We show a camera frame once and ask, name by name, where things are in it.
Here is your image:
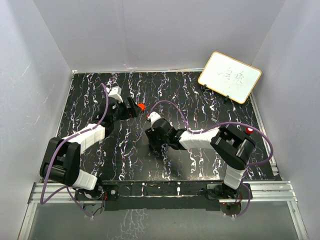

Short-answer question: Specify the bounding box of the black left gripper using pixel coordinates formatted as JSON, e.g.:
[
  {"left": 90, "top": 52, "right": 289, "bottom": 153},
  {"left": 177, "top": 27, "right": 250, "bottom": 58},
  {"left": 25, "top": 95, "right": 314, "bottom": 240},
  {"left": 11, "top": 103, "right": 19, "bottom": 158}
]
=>
[{"left": 111, "top": 97, "right": 141, "bottom": 123}]

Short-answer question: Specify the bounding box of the orange charging case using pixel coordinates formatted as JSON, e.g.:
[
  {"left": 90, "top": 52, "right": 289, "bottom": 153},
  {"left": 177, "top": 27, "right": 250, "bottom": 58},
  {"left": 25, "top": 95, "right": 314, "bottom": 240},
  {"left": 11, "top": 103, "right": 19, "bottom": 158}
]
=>
[{"left": 138, "top": 103, "right": 146, "bottom": 112}]

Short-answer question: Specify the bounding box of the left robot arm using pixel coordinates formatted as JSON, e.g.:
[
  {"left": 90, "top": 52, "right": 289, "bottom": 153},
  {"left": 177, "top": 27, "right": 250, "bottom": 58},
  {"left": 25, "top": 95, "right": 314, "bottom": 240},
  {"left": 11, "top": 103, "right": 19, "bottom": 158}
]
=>
[{"left": 39, "top": 97, "right": 146, "bottom": 200}]

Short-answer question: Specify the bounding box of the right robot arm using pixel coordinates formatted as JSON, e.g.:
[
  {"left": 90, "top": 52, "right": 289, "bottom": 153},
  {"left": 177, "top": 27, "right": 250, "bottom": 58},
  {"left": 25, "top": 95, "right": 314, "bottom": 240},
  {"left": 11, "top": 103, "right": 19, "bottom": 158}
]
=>
[{"left": 145, "top": 117, "right": 256, "bottom": 199}]

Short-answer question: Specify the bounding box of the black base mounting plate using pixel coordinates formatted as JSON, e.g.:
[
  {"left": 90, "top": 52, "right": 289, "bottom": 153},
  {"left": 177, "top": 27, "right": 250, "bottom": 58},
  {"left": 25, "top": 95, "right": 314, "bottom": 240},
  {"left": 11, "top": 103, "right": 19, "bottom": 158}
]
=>
[{"left": 75, "top": 180, "right": 253, "bottom": 211}]

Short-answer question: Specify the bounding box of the yellow framed whiteboard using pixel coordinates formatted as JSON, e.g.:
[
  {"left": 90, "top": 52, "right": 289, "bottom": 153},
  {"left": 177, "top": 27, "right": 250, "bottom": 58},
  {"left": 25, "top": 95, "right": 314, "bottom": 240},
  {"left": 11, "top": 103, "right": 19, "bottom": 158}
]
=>
[{"left": 198, "top": 51, "right": 262, "bottom": 104}]

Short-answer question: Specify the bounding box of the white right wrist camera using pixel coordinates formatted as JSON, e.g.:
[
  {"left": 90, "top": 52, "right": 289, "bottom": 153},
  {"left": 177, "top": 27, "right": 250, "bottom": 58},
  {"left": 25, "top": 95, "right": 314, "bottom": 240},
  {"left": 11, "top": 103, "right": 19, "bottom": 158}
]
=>
[{"left": 146, "top": 111, "right": 161, "bottom": 124}]

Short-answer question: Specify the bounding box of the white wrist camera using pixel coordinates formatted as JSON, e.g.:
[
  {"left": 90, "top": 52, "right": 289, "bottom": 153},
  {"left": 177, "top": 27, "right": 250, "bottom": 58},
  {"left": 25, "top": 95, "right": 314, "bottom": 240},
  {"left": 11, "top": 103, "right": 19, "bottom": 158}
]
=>
[
  {"left": 108, "top": 86, "right": 122, "bottom": 101},
  {"left": 146, "top": 111, "right": 161, "bottom": 124}
]

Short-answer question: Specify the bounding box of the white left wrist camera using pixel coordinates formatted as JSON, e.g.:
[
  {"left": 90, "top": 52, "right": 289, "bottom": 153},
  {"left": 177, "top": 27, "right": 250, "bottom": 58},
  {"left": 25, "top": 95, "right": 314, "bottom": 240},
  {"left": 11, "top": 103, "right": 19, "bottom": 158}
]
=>
[{"left": 108, "top": 86, "right": 122, "bottom": 101}]

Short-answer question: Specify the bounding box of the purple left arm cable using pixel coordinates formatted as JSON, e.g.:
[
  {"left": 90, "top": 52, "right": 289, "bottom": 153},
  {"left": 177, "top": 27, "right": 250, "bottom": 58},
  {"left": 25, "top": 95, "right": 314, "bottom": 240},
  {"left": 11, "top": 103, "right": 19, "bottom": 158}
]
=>
[{"left": 40, "top": 82, "right": 111, "bottom": 221}]

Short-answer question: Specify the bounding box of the aluminium frame rail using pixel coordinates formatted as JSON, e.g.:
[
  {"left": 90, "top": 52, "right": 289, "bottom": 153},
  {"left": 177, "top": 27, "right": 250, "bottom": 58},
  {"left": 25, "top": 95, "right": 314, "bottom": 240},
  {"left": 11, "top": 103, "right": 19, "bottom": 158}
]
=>
[{"left": 18, "top": 180, "right": 309, "bottom": 240}]

